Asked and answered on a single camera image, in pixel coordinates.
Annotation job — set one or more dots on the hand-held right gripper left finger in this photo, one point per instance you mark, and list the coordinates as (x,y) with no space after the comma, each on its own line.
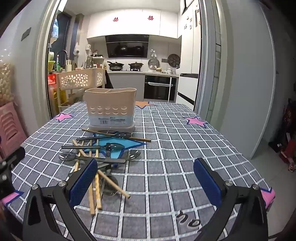
(84,183)

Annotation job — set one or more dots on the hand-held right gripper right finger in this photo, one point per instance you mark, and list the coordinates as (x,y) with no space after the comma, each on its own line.
(207,183)

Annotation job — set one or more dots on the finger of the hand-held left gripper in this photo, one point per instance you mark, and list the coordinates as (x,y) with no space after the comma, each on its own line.
(7,171)

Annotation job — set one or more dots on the beige plastic utensil holder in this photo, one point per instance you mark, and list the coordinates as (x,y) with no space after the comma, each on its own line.
(108,102)

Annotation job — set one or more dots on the pink plastic stool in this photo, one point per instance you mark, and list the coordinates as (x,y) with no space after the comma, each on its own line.
(11,129)

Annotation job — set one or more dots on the grey checked star tablecloth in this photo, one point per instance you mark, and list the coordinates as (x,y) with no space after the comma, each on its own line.
(175,148)

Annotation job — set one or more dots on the clear bag of beige snacks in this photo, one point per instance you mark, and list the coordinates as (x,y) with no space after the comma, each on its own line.
(5,83)

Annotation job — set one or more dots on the yellow plastic crate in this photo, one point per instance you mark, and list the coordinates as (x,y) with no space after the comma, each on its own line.
(56,96)

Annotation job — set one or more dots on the dark red bags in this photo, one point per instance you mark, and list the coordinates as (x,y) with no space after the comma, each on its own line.
(288,129)

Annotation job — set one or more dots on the red plastic crate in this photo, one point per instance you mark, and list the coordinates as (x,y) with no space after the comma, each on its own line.
(52,80)

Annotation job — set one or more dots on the beige flower-cutout trolley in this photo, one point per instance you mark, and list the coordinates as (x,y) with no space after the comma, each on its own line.
(76,78)

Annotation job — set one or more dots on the dark hanging cloth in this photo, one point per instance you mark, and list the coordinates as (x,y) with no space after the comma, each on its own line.
(108,81)

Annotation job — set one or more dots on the black built-in oven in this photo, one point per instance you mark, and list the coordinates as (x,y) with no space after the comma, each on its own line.
(157,89)

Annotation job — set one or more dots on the green plastic basket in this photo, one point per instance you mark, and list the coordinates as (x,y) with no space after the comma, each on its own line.
(51,66)

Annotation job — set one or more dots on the white knife block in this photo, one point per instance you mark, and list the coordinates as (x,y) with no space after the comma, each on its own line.
(69,66)

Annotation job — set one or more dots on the black wok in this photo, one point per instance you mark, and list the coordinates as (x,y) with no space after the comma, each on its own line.
(115,65)

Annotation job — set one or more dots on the white refrigerator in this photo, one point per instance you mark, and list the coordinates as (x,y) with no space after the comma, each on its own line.
(189,60)

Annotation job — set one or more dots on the black lidded pot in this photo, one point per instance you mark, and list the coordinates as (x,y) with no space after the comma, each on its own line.
(136,65)

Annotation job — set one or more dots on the black kitchen faucet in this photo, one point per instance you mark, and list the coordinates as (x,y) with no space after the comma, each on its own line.
(66,55)

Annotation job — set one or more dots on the round metal steamer rack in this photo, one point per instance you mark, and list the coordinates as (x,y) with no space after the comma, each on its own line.
(153,63)

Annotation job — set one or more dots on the white hanging plastic bag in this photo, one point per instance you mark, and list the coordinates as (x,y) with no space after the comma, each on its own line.
(76,49)

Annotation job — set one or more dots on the black range hood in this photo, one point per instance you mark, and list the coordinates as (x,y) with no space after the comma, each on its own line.
(127,46)

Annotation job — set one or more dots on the blue white packet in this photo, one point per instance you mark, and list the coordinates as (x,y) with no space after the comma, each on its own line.
(55,27)

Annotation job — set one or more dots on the red paper sticker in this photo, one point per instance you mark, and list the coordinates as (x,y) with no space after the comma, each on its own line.
(115,19)
(150,18)

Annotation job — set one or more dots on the dark round wall tray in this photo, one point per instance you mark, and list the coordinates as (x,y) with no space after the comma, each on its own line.
(174,59)

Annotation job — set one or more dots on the dark wall switch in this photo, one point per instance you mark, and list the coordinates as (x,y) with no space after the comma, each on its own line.
(26,34)

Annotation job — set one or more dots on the white wall cabinets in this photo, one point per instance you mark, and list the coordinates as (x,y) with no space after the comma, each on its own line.
(131,25)

